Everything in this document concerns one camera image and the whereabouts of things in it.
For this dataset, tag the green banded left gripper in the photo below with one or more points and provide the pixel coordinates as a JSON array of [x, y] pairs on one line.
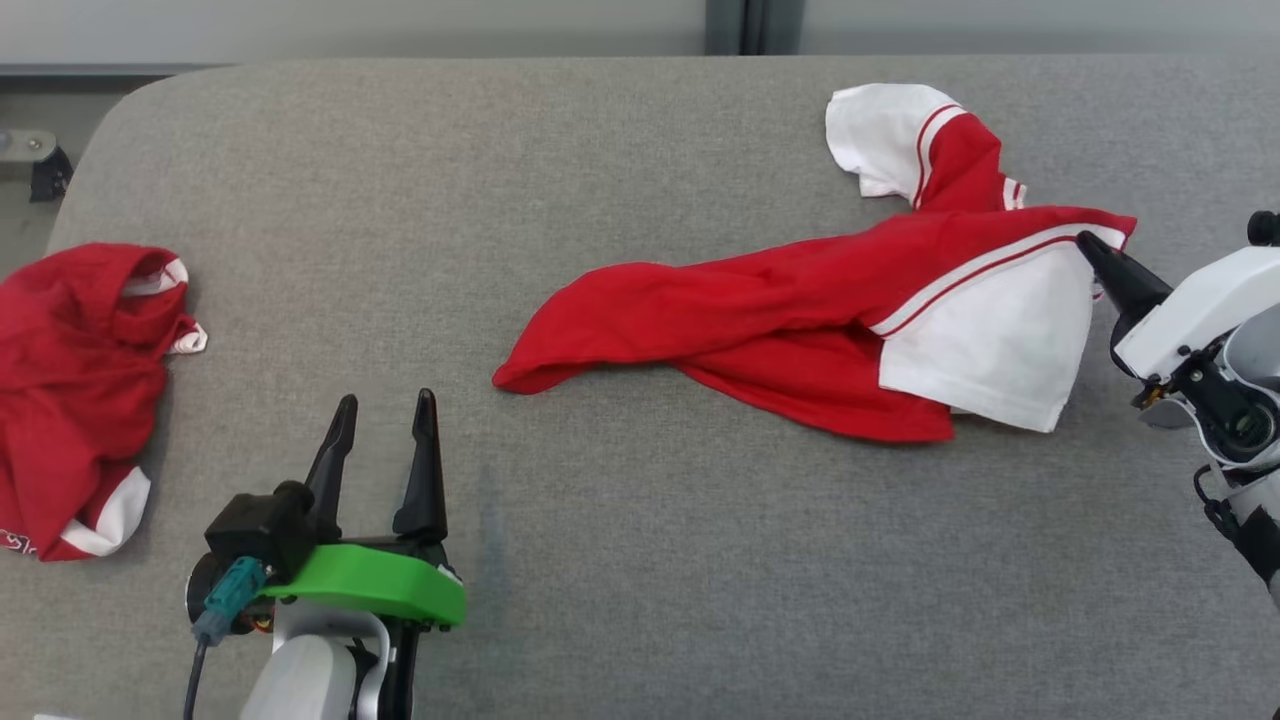
[[380, 585]]

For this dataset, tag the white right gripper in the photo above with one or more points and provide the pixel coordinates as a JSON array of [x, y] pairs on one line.
[[1200, 305]]

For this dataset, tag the red Bulls shorts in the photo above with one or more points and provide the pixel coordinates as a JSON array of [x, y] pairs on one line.
[[70, 380]]

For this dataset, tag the red white Bulls jersey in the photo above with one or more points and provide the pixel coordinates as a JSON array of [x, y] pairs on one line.
[[780, 320]]

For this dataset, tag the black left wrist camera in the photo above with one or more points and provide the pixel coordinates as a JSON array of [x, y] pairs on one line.
[[255, 525]]

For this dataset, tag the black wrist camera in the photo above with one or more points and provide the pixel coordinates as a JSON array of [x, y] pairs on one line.
[[1265, 228], [255, 525]]

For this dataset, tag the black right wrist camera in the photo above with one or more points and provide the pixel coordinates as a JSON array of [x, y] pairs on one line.
[[1265, 228]]

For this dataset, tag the grey metal partition post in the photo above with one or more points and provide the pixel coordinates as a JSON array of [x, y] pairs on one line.
[[755, 25]]

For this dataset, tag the grey wheeled metal frame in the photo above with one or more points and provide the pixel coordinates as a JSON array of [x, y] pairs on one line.
[[35, 160]]

